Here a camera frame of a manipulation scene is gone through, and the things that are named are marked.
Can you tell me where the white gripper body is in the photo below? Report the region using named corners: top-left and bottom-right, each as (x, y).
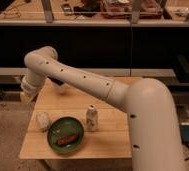
top-left (20, 77), bottom-right (39, 104)

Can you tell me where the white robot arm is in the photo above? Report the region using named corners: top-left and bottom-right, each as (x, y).
top-left (21, 46), bottom-right (186, 171)

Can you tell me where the green ceramic bowl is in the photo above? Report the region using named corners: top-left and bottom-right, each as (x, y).
top-left (47, 117), bottom-right (84, 155)

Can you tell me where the brown sausage in bowl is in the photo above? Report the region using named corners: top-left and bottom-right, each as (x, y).
top-left (56, 134), bottom-right (78, 146)

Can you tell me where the white patterned ceramic bottle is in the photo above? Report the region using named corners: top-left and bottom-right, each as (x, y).
top-left (86, 105), bottom-right (98, 132)

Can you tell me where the background workbench shelf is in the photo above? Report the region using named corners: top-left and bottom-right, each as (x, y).
top-left (0, 0), bottom-right (189, 27)

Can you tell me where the wooden table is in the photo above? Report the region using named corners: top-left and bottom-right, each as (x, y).
top-left (18, 76), bottom-right (146, 171)

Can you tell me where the tray of items on shelf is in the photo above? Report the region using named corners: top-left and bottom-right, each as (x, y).
top-left (101, 0), bottom-right (163, 19)

